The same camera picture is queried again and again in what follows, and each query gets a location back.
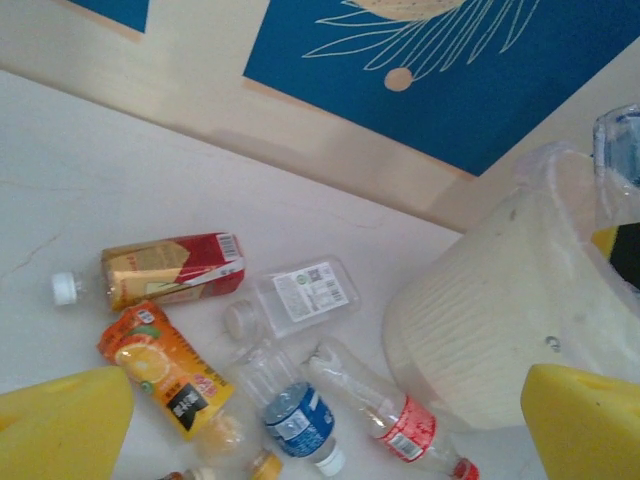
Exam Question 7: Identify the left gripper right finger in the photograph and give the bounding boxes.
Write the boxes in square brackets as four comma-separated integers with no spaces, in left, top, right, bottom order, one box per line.
[519,363,640,480]

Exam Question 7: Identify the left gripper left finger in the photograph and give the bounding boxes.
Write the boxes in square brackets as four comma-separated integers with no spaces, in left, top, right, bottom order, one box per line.
[0,365,136,480]

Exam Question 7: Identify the clear bottle pale green label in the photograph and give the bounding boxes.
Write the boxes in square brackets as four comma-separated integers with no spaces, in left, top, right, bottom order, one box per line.
[592,103,640,236]

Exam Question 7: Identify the orange juice bottle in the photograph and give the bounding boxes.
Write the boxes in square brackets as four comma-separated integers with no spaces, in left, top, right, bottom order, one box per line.
[95,299,285,480]

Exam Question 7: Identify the brown label milk tea bottle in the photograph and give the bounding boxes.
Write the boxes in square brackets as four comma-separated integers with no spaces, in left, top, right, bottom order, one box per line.
[162,465,216,480]

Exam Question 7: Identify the white bin with plastic liner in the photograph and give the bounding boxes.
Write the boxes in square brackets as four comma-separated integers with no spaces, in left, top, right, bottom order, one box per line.
[382,142,640,434]

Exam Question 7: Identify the clear bottle red label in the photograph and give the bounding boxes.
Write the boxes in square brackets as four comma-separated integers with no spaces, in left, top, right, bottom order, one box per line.
[305,335,481,480]

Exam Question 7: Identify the red gold label bottle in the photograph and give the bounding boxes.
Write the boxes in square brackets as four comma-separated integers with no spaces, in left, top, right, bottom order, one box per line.
[49,230,247,314]

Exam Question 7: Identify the clear bottle blue label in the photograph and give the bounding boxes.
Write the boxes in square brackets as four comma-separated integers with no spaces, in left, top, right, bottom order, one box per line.
[224,339,347,477]

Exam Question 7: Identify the clear bottle white label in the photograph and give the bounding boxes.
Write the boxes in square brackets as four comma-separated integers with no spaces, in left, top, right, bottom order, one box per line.
[222,254,362,344]

